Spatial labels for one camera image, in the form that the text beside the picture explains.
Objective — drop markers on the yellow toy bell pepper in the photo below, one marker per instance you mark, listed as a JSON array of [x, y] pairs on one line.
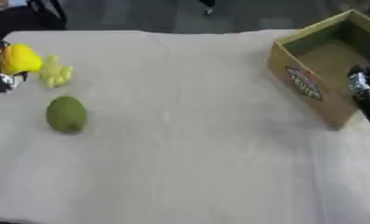
[[19, 59]]

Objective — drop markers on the green toy mango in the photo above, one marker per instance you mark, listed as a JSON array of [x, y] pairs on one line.
[[66, 114]]

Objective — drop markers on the tan cardboard box green inside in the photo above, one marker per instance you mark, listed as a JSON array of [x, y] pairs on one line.
[[315, 67]]

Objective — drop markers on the light green toy grape bunch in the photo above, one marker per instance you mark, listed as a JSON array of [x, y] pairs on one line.
[[55, 73]]

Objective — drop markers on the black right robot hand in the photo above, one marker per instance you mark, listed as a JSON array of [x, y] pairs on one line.
[[365, 87]]

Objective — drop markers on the black chair leg with caster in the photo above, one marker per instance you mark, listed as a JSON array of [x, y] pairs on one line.
[[208, 6]]

